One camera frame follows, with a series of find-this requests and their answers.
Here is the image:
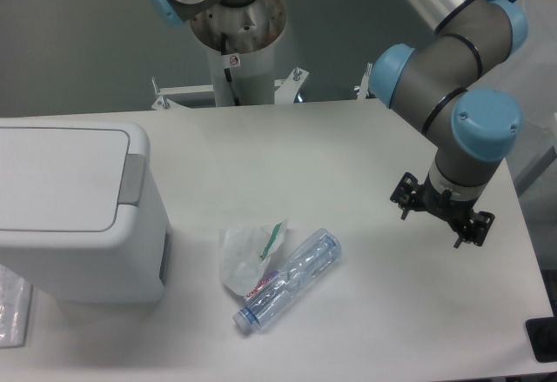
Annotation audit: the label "white mounting bracket frame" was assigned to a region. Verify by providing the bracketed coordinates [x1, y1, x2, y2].
[151, 64, 376, 111]

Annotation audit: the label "black device right edge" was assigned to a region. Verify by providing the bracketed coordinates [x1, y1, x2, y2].
[526, 317, 556, 363]

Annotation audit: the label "clear crushed plastic bottle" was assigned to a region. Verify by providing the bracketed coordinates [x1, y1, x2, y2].
[232, 228, 342, 334]

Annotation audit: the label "clear plastic sheet left edge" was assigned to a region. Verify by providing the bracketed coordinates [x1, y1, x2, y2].
[1, 265, 33, 349]

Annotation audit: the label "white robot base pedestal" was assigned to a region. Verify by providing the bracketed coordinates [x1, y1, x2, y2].
[190, 0, 286, 107]

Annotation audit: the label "white plastic wrapper green strip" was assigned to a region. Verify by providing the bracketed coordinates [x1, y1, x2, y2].
[218, 218, 288, 297]

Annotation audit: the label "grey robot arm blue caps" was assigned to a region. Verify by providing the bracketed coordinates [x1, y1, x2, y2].
[151, 0, 528, 245]

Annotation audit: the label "white push-lid trash can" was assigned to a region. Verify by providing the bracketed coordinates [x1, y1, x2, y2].
[1, 118, 171, 303]

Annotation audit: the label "grey cabinet at right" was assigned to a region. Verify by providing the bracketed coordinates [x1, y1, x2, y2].
[502, 0, 556, 196]

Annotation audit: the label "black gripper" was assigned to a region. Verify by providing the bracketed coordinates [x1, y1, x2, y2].
[390, 172, 495, 249]

